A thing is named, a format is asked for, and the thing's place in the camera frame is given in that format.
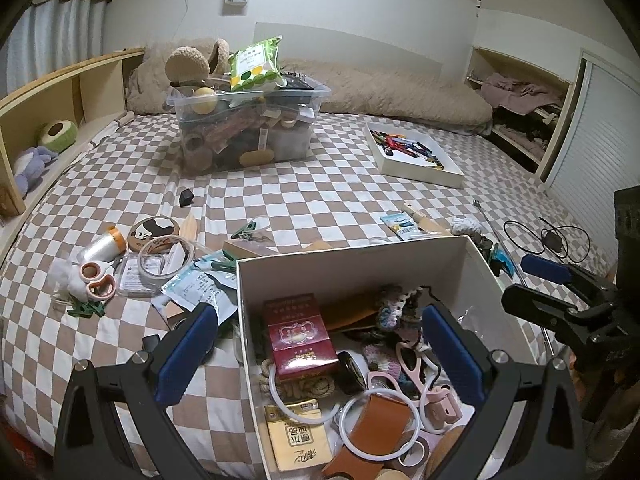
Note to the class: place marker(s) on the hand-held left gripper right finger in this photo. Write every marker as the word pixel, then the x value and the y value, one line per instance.
pixel 452 355

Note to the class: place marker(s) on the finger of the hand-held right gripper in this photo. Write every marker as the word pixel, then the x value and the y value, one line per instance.
pixel 545 310
pixel 545 267

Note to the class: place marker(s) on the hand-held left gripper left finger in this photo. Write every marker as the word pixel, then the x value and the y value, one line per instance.
pixel 187 345

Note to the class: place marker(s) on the small black box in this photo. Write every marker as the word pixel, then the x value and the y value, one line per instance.
pixel 150 342

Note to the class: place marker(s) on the white cardboard box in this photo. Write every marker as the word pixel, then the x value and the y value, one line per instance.
pixel 350 270

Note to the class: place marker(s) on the clear plastic wrap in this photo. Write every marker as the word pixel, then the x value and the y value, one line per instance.
pixel 475 317

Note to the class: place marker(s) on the pink scissors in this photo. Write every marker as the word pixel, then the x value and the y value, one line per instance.
pixel 398 352

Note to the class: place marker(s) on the small pink device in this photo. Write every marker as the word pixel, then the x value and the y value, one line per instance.
pixel 444 410

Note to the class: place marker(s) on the multicolour crochet piece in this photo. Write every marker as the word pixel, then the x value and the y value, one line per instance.
pixel 395 310

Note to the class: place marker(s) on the metal telescopic back scratcher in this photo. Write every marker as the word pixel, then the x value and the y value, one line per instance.
pixel 487 220

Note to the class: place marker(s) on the pink crochet round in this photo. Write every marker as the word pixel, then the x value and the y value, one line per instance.
pixel 375 357

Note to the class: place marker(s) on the clear plastic case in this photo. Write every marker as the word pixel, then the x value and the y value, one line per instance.
pixel 131 280

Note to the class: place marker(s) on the dark green clip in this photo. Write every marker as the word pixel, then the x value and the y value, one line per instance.
pixel 220 264

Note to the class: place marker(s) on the white paper card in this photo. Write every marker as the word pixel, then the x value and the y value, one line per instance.
pixel 176 256

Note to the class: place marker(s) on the large wooden panda box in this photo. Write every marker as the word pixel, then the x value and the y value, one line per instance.
pixel 447 447

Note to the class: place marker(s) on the brown leather case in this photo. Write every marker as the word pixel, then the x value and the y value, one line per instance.
pixel 375 425

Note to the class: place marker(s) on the black round case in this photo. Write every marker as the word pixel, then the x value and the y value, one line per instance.
pixel 350 377

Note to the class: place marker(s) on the green plastic clip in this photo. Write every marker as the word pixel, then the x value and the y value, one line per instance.
pixel 247 230
pixel 85 310

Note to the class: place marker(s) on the brown leather oval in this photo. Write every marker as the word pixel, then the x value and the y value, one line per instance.
pixel 350 315

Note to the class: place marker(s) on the tan wooden box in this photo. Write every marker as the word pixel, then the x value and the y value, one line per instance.
pixel 245 249

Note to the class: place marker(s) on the orange white scissors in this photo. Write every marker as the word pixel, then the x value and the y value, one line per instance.
pixel 96 280

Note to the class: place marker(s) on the red box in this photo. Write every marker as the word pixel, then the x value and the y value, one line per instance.
pixel 300 340

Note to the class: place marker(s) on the brown tape roll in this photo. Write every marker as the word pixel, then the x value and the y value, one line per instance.
pixel 417 462

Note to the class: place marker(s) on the light wooden block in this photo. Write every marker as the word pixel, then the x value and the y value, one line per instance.
pixel 190 227

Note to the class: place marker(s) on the small wooden panda disc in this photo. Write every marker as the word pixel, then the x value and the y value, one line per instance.
pixel 150 230

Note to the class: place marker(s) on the clear thread spool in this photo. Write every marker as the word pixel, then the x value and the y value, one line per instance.
pixel 100 249

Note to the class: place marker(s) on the blue wet wipe packet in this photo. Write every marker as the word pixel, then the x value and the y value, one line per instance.
pixel 400 225

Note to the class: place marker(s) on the white slatted closet door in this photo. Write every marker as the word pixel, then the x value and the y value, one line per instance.
pixel 595 135

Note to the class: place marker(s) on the white fluff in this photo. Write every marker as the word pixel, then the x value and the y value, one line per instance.
pixel 64 272

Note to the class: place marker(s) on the yellow packet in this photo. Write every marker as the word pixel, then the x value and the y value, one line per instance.
pixel 297 442

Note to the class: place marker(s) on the small black wedge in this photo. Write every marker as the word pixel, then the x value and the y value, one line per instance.
pixel 186 197

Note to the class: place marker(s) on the white shallow tray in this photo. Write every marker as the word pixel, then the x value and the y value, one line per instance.
pixel 420 172

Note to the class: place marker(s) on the pile of clothes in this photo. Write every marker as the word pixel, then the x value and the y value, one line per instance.
pixel 515 90

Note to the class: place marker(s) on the assorted pens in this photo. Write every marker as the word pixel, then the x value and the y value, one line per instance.
pixel 405 147

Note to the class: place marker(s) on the oval wooden brush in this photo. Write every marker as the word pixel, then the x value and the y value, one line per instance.
pixel 256 158

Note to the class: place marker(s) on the checkered bedsheet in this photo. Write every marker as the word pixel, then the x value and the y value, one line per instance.
pixel 325 200

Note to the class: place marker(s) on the open closet shelf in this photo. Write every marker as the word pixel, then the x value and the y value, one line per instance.
pixel 500 62

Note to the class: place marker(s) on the clear plastic storage bin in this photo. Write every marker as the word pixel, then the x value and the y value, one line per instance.
pixel 290 152

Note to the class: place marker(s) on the beige fluffy blanket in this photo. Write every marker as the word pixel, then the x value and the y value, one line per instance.
pixel 400 95

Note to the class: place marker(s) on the purple plush toy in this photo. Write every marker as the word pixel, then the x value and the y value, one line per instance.
pixel 30 167

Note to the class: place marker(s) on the yellow ball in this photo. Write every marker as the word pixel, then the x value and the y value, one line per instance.
pixel 205 101

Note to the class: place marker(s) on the avocado plush toy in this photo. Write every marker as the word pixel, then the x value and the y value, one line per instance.
pixel 57 135

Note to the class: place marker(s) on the green snack packet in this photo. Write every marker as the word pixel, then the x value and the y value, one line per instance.
pixel 255 65

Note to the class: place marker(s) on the wooden headboard shelf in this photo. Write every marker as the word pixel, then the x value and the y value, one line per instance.
pixel 75 66

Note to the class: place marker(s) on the white curtain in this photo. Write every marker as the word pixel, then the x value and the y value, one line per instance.
pixel 55 35

